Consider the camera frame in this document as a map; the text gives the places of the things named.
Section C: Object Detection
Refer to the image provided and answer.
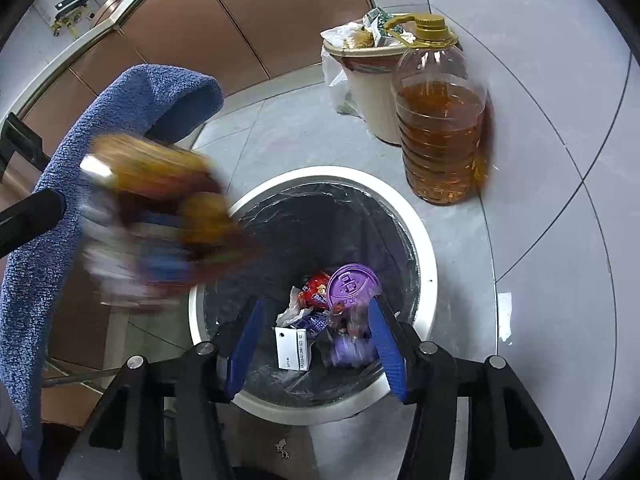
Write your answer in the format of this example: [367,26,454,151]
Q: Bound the orange purple foil wrapper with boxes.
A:
[79,133,255,310]

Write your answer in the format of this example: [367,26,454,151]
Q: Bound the purple plastic lid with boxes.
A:
[326,263,382,308]

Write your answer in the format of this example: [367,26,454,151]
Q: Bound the red snack bag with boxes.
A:
[298,272,330,310]

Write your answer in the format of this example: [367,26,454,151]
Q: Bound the white round trash bin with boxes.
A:
[189,166,438,426]

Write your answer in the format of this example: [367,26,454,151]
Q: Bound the brown kitchen cabinets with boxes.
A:
[0,0,374,426]

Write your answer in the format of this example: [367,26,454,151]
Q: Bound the blue towel table cover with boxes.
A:
[1,64,224,478]

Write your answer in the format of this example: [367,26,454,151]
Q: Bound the black steel electric kettle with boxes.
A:
[0,112,50,178]

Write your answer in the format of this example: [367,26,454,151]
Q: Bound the white water heater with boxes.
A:
[32,0,91,38]

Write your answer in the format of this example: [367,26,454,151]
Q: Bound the large cooking oil bottle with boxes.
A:
[384,13,487,206]

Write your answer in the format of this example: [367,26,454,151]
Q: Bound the cream overfull waste bin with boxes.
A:
[320,6,414,145]

